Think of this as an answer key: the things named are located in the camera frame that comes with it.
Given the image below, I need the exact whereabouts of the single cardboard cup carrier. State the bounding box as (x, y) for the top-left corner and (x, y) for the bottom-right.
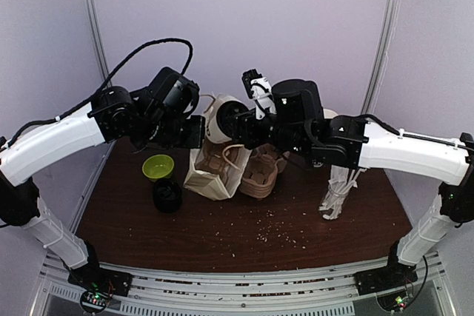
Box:
(195, 141), (228, 183)

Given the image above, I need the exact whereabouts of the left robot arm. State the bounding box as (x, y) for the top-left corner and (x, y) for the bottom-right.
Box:
(1, 67), (204, 289)

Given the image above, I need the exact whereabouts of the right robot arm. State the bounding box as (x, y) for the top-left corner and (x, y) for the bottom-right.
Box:
(233, 78), (473, 288)

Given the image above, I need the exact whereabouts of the stack of white paper cups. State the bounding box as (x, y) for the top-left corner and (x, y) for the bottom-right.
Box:
(323, 108), (338, 121)

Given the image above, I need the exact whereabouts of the stack of cardboard cup carriers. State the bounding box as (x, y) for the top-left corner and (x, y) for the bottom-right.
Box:
(238, 144), (290, 200)

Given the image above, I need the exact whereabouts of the white paper takeout bag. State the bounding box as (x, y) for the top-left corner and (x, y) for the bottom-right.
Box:
(183, 93), (253, 201)

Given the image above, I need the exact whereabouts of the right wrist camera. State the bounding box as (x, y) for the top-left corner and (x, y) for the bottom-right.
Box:
(241, 69), (276, 120)

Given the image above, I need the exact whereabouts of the stack of black cup lids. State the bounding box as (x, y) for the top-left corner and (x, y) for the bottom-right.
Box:
(153, 178), (182, 213)

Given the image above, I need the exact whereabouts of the green plastic bowl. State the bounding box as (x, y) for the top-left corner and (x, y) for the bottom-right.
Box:
(141, 154), (175, 182)

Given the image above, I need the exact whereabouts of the black plastic cup lid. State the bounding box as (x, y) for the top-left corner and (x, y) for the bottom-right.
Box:
(216, 101), (248, 139)

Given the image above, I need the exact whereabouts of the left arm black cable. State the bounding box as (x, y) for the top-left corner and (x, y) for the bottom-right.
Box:
(0, 37), (194, 150)

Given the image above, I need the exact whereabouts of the glass of white wrapped straws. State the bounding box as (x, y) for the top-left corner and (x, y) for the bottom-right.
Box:
(318, 166), (367, 221)

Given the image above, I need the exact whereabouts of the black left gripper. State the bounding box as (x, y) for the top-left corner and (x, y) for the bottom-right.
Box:
(138, 112), (207, 149)

